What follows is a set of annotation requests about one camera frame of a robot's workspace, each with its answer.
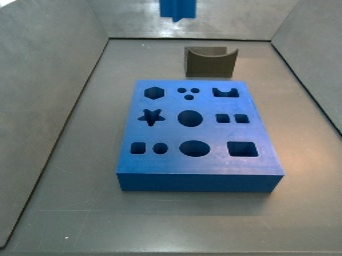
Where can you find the blue shape sorter block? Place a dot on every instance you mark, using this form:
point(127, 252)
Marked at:
point(195, 138)

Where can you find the dark grey curved holder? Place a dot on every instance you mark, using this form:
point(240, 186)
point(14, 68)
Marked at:
point(208, 61)

